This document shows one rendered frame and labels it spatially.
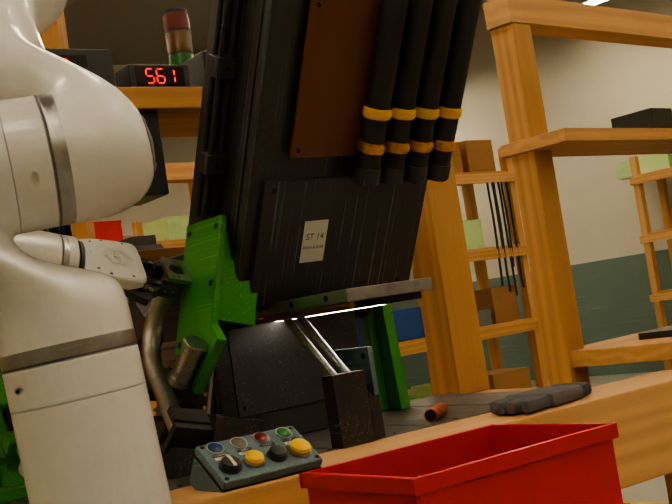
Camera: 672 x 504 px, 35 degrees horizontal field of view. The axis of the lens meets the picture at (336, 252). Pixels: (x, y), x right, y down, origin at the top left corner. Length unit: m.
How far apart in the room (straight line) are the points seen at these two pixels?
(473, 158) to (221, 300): 6.84
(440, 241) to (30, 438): 1.55
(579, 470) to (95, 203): 0.63
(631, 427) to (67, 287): 1.13
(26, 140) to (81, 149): 0.05
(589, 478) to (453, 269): 1.17
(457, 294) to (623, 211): 9.51
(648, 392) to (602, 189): 10.17
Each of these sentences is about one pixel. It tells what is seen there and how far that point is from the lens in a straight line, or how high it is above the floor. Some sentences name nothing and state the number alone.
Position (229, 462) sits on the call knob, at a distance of 1.37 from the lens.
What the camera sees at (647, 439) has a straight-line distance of 1.86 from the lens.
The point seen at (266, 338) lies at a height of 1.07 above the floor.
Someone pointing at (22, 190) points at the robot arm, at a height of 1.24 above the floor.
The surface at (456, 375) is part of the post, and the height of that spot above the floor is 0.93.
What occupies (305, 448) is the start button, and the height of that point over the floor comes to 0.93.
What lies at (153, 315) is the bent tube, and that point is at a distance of 1.73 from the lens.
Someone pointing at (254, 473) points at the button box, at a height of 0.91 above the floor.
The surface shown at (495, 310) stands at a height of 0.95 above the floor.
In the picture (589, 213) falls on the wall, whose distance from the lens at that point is 12.11.
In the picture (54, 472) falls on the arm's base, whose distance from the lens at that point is 0.95.
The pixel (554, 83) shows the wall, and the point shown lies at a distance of 12.38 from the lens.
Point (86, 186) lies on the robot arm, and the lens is 0.96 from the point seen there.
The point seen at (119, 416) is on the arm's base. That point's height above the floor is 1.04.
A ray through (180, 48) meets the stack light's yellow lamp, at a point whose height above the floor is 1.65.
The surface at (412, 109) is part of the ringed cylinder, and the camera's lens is 1.67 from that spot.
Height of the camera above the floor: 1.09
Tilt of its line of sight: 3 degrees up
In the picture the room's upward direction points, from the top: 9 degrees counter-clockwise
